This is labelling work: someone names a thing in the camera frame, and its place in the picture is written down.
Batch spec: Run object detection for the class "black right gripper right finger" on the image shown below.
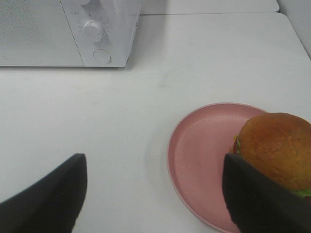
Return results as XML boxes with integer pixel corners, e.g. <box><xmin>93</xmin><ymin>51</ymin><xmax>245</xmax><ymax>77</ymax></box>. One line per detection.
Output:
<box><xmin>223</xmin><ymin>154</ymin><xmax>311</xmax><ymax>233</ymax></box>

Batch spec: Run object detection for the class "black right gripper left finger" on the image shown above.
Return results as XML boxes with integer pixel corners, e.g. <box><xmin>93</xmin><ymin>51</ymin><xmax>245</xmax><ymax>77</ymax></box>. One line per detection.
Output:
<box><xmin>0</xmin><ymin>153</ymin><xmax>87</xmax><ymax>233</ymax></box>

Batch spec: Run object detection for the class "toy burger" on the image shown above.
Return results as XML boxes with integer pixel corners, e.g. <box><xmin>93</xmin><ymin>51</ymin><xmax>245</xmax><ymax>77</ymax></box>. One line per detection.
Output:
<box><xmin>229</xmin><ymin>113</ymin><xmax>311</xmax><ymax>199</ymax></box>

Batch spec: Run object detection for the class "pink round plate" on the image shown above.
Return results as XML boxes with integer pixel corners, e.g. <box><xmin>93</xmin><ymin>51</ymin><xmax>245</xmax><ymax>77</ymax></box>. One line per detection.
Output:
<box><xmin>167</xmin><ymin>103</ymin><xmax>265</xmax><ymax>233</ymax></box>

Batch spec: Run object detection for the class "round white door button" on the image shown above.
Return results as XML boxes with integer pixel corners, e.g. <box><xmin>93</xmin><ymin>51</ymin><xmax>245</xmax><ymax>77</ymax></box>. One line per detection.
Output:
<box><xmin>93</xmin><ymin>49</ymin><xmax>111</xmax><ymax>64</ymax></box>

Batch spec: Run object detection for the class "white microwave door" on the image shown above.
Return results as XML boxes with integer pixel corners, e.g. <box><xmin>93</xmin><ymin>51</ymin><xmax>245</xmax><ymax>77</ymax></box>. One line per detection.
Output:
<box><xmin>0</xmin><ymin>0</ymin><xmax>84</xmax><ymax>67</ymax></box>

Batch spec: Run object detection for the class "white microwave oven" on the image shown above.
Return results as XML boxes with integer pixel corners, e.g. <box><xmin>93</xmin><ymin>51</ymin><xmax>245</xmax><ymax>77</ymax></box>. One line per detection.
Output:
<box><xmin>0</xmin><ymin>0</ymin><xmax>142</xmax><ymax>68</ymax></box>

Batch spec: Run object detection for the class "lower white microwave knob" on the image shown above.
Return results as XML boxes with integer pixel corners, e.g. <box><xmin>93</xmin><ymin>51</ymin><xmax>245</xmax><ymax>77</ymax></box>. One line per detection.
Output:
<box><xmin>82</xmin><ymin>20</ymin><xmax>104</xmax><ymax>43</ymax></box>

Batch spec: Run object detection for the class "white microwave knob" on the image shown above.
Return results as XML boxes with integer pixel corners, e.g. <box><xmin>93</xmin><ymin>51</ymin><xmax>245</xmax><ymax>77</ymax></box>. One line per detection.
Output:
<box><xmin>82</xmin><ymin>20</ymin><xmax>104</xmax><ymax>43</ymax></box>
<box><xmin>77</xmin><ymin>0</ymin><xmax>90</xmax><ymax>5</ymax></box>

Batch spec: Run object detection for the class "upper white microwave knob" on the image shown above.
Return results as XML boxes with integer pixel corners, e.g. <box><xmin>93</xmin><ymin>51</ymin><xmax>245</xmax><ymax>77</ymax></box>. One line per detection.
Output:
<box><xmin>77</xmin><ymin>0</ymin><xmax>90</xmax><ymax>5</ymax></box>

